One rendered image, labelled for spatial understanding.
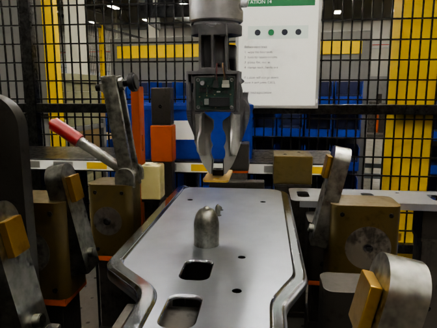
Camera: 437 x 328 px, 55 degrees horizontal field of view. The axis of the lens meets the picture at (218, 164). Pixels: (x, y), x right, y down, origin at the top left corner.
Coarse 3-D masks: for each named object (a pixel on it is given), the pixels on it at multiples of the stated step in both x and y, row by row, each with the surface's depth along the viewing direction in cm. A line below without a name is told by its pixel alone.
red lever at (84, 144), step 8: (56, 120) 65; (56, 128) 65; (64, 128) 65; (72, 128) 66; (64, 136) 65; (72, 136) 65; (80, 136) 65; (80, 144) 65; (88, 144) 65; (88, 152) 66; (96, 152) 65; (104, 152) 66; (104, 160) 65; (112, 160) 65; (112, 168) 66
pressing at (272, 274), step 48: (192, 192) 81; (240, 192) 81; (144, 240) 55; (192, 240) 55; (240, 240) 55; (288, 240) 55; (144, 288) 41; (192, 288) 41; (240, 288) 41; (288, 288) 42
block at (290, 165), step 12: (276, 156) 87; (288, 156) 86; (300, 156) 86; (312, 156) 86; (276, 168) 87; (288, 168) 87; (300, 168) 86; (312, 168) 86; (276, 180) 87; (288, 180) 87; (300, 180) 87; (288, 192) 88; (300, 216) 89; (300, 228) 89; (300, 240) 89; (300, 300) 92; (288, 312) 92; (300, 312) 92
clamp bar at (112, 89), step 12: (132, 72) 63; (108, 84) 62; (120, 84) 63; (132, 84) 62; (108, 96) 63; (120, 96) 65; (108, 108) 63; (120, 108) 63; (120, 120) 63; (120, 132) 63; (132, 132) 67; (120, 144) 64; (132, 144) 66; (120, 156) 64; (132, 156) 67; (120, 168) 64; (132, 168) 64
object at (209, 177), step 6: (216, 168) 65; (222, 168) 65; (210, 174) 65; (216, 174) 64; (222, 174) 64; (228, 174) 65; (204, 180) 61; (210, 180) 61; (216, 180) 60; (222, 180) 60; (228, 180) 61
